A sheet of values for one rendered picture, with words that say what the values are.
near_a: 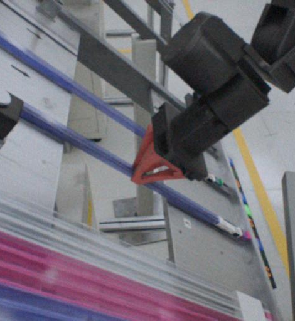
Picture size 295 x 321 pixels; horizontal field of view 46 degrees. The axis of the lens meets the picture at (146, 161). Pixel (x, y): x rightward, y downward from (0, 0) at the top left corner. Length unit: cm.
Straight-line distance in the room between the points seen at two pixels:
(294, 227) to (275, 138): 123
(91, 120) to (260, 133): 94
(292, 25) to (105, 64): 42
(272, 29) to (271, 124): 174
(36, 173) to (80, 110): 138
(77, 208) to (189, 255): 39
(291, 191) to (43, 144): 67
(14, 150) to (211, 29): 23
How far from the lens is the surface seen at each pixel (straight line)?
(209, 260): 54
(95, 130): 182
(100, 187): 168
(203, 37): 37
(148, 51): 100
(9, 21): 57
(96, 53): 72
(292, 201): 91
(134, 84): 75
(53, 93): 50
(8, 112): 35
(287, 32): 39
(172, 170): 45
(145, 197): 139
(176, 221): 52
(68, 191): 86
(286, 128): 215
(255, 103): 40
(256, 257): 63
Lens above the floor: 125
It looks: 44 degrees down
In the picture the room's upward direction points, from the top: straight up
